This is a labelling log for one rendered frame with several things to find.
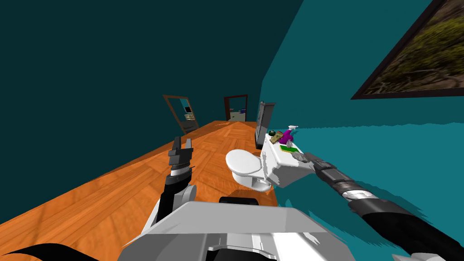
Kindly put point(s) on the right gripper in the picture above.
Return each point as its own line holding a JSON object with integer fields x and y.
{"x": 329, "y": 171}

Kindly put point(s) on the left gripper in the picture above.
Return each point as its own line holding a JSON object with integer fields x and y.
{"x": 180, "y": 157}

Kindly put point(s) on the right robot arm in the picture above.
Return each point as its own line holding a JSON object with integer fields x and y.
{"x": 395, "y": 217}

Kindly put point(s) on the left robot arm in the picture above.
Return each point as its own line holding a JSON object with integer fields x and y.
{"x": 174, "y": 185}

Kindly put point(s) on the green sponge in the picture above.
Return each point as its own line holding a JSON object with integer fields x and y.
{"x": 286, "y": 148}

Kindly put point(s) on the purple spray bottle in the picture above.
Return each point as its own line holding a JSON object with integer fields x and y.
{"x": 286, "y": 137}

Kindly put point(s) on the tan box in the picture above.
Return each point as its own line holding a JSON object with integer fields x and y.
{"x": 276, "y": 137}

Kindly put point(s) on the dark green small jar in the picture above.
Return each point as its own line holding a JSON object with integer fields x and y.
{"x": 272, "y": 133}

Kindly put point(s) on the grey tall cabinet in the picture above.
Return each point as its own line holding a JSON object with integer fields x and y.
{"x": 261, "y": 123}

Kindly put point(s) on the white toilet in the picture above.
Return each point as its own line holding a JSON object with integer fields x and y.
{"x": 246, "y": 165}

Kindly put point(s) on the dark brown framed doorway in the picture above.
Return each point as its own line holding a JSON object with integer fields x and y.
{"x": 236, "y": 108}

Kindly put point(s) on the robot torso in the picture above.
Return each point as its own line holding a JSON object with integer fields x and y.
{"x": 235, "y": 224}

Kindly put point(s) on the dark framed landscape picture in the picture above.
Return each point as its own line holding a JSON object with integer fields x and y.
{"x": 424, "y": 54}

